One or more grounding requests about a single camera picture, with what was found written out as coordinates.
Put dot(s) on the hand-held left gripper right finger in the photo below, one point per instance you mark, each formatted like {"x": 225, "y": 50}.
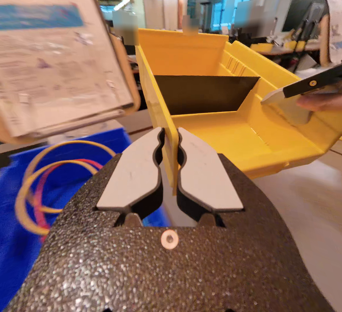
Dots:
{"x": 205, "y": 178}

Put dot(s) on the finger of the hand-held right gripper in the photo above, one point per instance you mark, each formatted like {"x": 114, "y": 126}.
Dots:
{"x": 275, "y": 97}

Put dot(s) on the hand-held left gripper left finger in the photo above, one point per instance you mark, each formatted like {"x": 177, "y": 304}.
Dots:
{"x": 128, "y": 178}

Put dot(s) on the yellow plastic bin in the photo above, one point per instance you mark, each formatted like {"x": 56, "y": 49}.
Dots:
{"x": 203, "y": 55}

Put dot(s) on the blue plastic bin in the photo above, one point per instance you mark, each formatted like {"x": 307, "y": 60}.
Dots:
{"x": 16, "y": 250}

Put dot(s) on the grey desk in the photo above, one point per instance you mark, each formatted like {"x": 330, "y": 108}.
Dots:
{"x": 307, "y": 210}

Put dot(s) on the person's right hand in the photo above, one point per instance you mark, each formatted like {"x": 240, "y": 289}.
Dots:
{"x": 323, "y": 102}

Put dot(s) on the black computer monitor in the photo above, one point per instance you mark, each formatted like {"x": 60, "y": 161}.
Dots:
{"x": 299, "y": 15}

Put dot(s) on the wooden document stand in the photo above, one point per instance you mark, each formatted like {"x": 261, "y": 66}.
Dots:
{"x": 334, "y": 10}

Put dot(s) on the instruction sheet on wooden stand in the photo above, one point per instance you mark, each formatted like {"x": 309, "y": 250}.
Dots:
{"x": 53, "y": 63}

